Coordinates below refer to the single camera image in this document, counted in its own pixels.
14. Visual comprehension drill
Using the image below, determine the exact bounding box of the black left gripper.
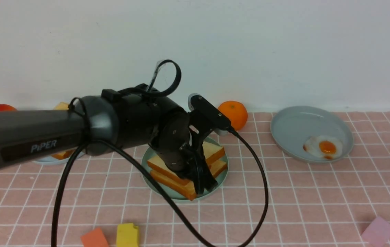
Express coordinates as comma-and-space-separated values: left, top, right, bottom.
114, 84, 218, 195

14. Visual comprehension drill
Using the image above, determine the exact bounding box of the toast slice sandwich bottom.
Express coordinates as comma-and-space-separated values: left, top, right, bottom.
150, 164, 228, 202

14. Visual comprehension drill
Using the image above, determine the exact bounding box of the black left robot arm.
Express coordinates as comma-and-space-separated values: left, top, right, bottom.
0, 83, 218, 194

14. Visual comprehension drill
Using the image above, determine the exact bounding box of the orange mandarin fruit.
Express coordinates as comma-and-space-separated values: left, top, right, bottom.
218, 101, 248, 131

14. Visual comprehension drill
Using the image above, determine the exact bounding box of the yellow foam block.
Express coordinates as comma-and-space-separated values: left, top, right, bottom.
116, 223, 140, 247

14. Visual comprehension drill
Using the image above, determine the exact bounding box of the grey plate with eggs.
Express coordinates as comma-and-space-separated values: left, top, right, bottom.
271, 105, 354, 164

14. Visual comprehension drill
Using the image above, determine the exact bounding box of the orange foam block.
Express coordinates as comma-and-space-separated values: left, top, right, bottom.
80, 228, 109, 247

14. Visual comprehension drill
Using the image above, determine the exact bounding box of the fried egg right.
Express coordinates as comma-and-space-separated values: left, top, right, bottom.
303, 136, 343, 161

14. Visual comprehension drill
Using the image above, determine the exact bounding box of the toast slice lowest remaining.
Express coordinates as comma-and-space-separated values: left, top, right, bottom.
51, 150, 75, 161

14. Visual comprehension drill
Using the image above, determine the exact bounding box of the blue plate with bread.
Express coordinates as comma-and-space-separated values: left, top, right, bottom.
33, 150, 70, 165

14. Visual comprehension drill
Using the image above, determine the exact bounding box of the toast slice upper remaining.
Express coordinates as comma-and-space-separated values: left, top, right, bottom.
54, 102, 69, 110

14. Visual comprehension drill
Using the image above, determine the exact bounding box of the pink checkered tablecloth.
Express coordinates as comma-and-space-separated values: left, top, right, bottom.
0, 111, 390, 247

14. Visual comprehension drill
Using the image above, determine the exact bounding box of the pink foam block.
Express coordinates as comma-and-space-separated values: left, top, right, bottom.
361, 216, 390, 247

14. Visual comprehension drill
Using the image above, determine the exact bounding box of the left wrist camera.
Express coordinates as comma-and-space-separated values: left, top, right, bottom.
188, 94, 234, 137

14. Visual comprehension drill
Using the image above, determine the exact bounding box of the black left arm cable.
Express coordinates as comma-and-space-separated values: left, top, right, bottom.
51, 59, 269, 247

